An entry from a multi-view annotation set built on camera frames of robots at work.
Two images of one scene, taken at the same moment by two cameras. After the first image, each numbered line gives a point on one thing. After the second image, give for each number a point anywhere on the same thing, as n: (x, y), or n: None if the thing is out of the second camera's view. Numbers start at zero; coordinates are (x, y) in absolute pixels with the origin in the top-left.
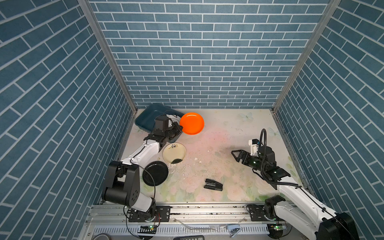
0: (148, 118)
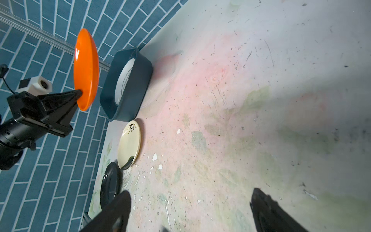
0: (130, 107)
